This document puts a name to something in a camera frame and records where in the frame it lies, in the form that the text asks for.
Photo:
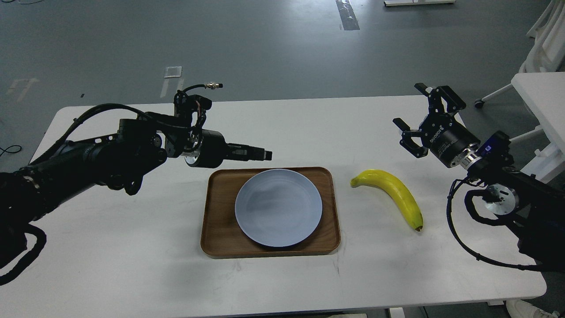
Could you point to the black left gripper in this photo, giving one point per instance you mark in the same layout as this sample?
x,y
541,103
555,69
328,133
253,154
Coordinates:
x,y
213,148

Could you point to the light blue plate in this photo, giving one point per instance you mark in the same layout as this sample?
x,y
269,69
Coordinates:
x,y
278,208

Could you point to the yellow banana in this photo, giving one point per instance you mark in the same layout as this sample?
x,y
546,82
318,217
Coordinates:
x,y
396,189

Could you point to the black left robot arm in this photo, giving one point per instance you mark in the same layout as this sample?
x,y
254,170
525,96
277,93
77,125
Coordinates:
x,y
118,161

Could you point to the brown wooden tray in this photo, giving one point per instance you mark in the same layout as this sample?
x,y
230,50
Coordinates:
x,y
222,237

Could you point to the white shoe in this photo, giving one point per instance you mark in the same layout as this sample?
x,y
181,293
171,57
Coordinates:
x,y
522,309

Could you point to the white chair frame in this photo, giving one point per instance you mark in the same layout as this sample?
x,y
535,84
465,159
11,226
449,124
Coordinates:
x,y
546,55

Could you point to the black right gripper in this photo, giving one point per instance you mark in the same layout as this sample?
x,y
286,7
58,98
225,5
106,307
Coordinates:
x,y
440,133

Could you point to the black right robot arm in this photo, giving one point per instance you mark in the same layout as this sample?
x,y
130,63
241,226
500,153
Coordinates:
x,y
501,195

